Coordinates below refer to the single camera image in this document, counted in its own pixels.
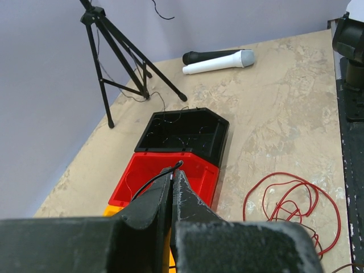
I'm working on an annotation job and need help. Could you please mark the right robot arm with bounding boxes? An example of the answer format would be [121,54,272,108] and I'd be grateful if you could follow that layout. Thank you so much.
[332,0,363,89]

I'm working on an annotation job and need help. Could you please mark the red and black wires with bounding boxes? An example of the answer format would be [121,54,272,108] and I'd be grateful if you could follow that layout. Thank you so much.
[243,171,364,273]

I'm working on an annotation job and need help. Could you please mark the black plastic bin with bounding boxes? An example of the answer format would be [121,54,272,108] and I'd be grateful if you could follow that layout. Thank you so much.
[134,107,230,167]

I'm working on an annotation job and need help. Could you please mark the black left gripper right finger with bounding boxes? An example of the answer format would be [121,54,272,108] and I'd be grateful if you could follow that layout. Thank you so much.
[170,170,323,272]

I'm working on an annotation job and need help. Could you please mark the yellow plastic bin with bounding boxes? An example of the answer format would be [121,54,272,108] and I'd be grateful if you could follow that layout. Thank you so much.
[103,205,177,273]

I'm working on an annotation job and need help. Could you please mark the red plastic bin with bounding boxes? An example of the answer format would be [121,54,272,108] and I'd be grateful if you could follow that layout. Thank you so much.
[108,152,220,207]

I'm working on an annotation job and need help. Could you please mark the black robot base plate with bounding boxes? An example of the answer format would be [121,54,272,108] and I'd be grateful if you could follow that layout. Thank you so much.
[336,80,363,264]

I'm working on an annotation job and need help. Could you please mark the black music stand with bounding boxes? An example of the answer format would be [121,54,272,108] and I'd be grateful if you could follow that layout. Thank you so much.
[78,0,188,129]

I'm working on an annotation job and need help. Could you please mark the black wire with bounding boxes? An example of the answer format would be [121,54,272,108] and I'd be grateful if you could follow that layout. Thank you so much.
[129,160,184,202]
[144,106,211,151]

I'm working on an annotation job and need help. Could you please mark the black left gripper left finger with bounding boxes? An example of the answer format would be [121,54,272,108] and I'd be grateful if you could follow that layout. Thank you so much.
[1,169,172,272]

